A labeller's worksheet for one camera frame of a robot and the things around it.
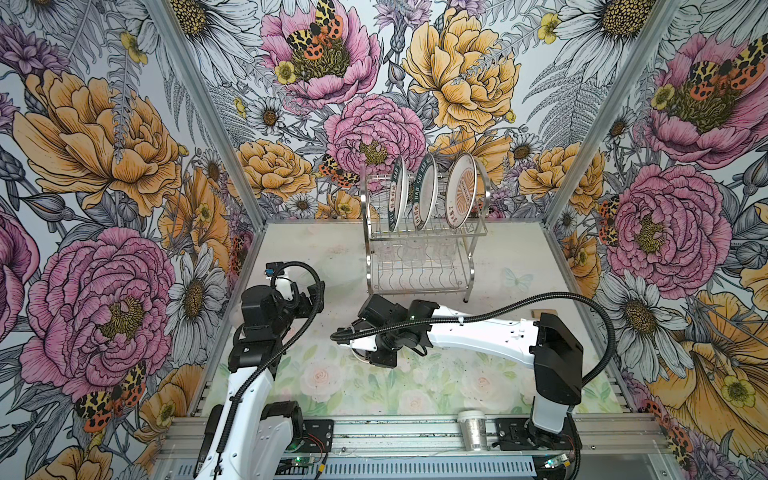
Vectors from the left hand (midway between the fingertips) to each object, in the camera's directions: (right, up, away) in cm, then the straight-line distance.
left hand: (309, 294), depth 79 cm
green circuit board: (+1, -38, -8) cm, 39 cm away
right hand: (+17, -16, -3) cm, 24 cm away
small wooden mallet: (+66, -8, +15) cm, 68 cm away
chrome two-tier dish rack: (+36, +8, +25) cm, 44 cm away
